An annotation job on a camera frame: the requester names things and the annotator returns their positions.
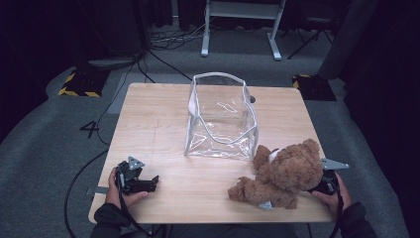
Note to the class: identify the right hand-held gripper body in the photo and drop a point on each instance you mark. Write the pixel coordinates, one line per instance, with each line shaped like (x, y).
(330, 181)

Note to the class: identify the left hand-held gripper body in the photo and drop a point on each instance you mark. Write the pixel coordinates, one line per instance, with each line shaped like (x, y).
(127, 173)

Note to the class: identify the brown teddy bear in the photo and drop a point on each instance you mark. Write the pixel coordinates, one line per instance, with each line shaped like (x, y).
(290, 172)

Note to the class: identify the clear plastic bag white trim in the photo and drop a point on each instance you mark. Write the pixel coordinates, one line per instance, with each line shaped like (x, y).
(201, 132)

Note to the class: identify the person's right hand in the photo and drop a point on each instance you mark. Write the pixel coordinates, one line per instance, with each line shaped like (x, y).
(333, 201)

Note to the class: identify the person's left hand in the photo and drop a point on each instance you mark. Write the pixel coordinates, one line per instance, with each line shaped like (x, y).
(114, 195)

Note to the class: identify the yellow black striped floor plate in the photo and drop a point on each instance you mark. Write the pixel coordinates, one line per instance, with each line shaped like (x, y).
(315, 87)
(84, 82)

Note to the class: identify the black tripod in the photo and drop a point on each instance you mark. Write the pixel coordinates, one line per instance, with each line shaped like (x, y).
(310, 39)

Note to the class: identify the white metal stand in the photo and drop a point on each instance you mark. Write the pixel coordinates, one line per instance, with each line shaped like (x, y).
(244, 10)

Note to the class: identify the grey metal table bracket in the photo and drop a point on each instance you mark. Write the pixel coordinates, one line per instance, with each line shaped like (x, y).
(99, 190)

